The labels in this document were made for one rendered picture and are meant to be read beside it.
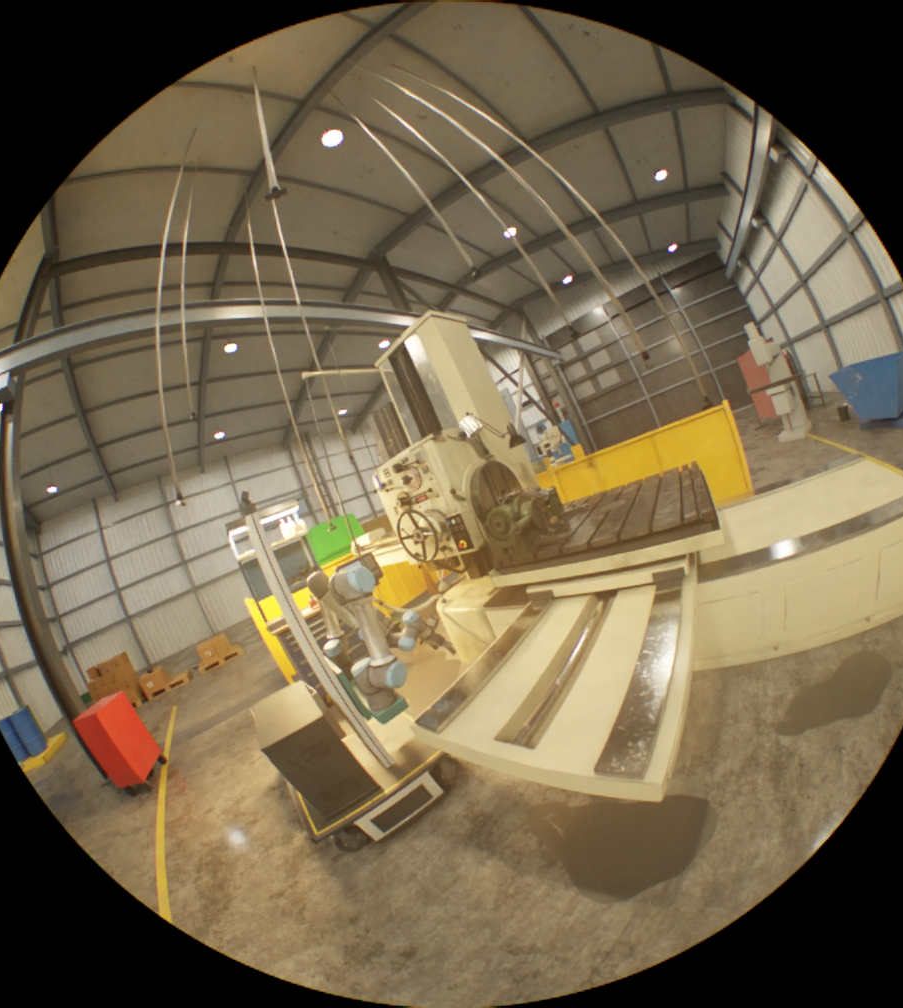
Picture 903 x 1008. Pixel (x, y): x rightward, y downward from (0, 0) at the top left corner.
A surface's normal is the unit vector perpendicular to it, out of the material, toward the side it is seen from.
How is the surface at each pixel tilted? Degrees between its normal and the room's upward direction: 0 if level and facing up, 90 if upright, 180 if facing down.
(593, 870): 0
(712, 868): 0
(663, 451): 90
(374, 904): 0
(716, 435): 90
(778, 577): 90
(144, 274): 169
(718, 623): 90
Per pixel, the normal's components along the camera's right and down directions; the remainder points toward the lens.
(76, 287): 0.51, 0.85
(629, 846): -0.39, -0.92
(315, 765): 0.59, -0.22
